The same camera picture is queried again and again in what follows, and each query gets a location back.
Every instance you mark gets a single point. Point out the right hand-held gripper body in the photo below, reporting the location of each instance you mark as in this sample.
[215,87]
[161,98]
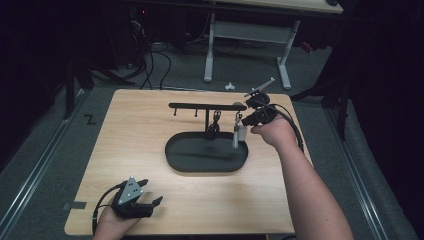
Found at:
[265,115]

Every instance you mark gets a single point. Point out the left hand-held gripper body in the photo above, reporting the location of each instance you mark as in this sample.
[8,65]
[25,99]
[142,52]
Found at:
[130,193]

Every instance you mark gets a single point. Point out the black car key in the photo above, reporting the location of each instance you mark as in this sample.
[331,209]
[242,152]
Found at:
[213,128]

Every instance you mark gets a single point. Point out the black key stand with tray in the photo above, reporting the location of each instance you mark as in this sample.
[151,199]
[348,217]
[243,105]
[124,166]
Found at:
[200,153]

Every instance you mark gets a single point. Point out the person's right hand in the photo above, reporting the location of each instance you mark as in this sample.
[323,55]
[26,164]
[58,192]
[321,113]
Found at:
[280,133]

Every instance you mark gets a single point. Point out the person's left hand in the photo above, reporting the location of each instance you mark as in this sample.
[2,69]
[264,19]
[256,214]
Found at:
[110,226]

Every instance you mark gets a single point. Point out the small white floor object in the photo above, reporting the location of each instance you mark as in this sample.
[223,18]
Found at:
[229,86]

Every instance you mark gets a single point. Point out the small red object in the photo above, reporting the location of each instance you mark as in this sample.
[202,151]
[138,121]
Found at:
[307,47]

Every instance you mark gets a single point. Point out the black tripod stand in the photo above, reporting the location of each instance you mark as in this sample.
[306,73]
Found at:
[343,100]
[70,90]

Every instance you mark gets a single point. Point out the white desk frame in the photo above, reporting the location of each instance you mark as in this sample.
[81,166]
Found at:
[253,31]

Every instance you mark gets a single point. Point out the metal floor rail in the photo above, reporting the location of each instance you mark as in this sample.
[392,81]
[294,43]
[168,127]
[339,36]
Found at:
[36,173]
[358,176]

